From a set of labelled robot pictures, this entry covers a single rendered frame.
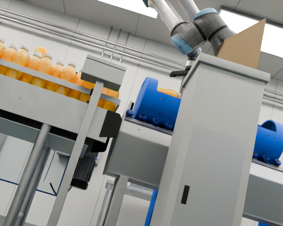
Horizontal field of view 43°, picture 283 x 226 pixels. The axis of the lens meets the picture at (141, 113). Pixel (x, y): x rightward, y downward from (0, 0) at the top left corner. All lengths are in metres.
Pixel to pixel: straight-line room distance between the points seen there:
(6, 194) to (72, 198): 0.90
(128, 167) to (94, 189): 3.39
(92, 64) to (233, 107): 0.69
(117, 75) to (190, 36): 0.40
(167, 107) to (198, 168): 0.63
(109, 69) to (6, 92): 0.50
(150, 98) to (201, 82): 0.49
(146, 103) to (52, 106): 0.51
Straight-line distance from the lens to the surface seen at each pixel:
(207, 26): 1.81
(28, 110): 1.78
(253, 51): 1.67
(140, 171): 1.91
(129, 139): 1.88
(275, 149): 2.20
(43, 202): 5.31
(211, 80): 1.54
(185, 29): 1.82
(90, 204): 5.26
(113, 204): 1.86
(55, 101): 1.79
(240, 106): 1.55
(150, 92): 1.96
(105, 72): 1.74
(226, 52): 1.63
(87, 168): 2.21
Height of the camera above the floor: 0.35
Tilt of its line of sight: 19 degrees up
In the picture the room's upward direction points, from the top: 16 degrees clockwise
